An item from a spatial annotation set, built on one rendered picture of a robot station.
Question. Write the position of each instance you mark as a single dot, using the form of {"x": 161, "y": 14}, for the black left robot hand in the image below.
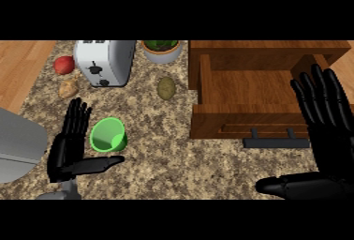
{"x": 70, "y": 146}

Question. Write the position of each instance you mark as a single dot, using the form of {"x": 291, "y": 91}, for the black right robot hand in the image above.
{"x": 329, "y": 131}

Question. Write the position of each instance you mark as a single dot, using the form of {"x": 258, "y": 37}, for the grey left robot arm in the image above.
{"x": 64, "y": 191}

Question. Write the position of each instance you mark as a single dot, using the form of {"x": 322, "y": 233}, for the green cup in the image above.
{"x": 108, "y": 135}

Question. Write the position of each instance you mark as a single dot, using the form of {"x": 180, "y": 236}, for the wooden drawer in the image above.
{"x": 251, "y": 106}

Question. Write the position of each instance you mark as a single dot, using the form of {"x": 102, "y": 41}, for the grey appliance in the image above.
{"x": 18, "y": 150}

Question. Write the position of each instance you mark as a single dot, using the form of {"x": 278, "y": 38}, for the red apple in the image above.
{"x": 64, "y": 65}

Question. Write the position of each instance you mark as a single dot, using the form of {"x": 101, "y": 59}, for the silver toaster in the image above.
{"x": 106, "y": 62}

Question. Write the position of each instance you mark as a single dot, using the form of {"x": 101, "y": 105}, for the olive green potato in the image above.
{"x": 165, "y": 88}

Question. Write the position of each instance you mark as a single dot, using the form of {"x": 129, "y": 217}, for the wooden cabinet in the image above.
{"x": 267, "y": 53}

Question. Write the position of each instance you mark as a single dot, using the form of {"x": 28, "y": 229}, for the potted plant in grey pot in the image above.
{"x": 161, "y": 50}

